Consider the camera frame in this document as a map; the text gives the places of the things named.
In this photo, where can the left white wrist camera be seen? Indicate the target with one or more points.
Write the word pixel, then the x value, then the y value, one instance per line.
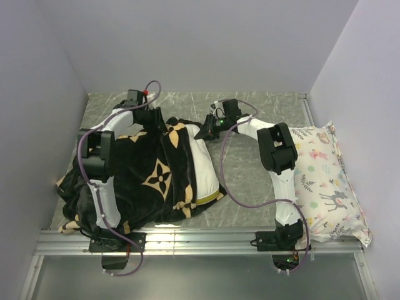
pixel 149 99

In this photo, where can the aluminium mounting rail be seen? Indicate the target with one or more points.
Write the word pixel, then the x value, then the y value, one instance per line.
pixel 216 263

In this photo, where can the white pillow yellow edge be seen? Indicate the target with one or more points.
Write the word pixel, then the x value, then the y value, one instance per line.
pixel 207 184

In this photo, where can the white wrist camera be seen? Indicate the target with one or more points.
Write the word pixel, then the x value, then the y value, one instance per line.
pixel 149 99
pixel 216 109

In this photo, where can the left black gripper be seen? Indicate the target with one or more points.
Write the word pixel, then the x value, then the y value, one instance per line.
pixel 158 126

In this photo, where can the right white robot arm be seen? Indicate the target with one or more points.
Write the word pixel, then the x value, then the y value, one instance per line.
pixel 278 157

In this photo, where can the patterned white pillow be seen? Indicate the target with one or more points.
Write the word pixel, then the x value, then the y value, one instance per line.
pixel 322 187

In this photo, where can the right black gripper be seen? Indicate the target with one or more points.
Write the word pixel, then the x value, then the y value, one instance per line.
pixel 207 132

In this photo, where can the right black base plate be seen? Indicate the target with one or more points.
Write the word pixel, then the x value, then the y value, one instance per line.
pixel 265 241

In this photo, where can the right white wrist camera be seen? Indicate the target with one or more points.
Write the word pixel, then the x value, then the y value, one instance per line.
pixel 216 109

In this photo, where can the black floral pillowcase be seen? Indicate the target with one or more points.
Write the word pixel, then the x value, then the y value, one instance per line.
pixel 155 181

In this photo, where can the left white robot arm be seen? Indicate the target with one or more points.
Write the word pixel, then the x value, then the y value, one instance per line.
pixel 97 161

